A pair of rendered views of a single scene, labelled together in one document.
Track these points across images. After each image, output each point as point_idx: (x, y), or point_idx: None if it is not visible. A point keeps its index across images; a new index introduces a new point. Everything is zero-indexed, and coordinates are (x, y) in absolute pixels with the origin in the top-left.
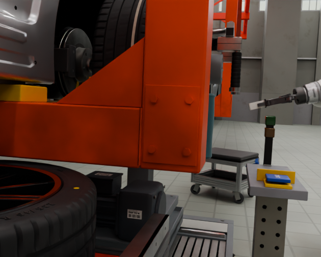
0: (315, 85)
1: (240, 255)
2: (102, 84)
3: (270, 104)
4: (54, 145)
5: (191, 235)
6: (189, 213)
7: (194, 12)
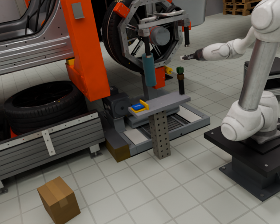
0: (201, 50)
1: (190, 135)
2: (75, 65)
3: (184, 59)
4: (75, 82)
5: (174, 119)
6: (214, 105)
7: (75, 46)
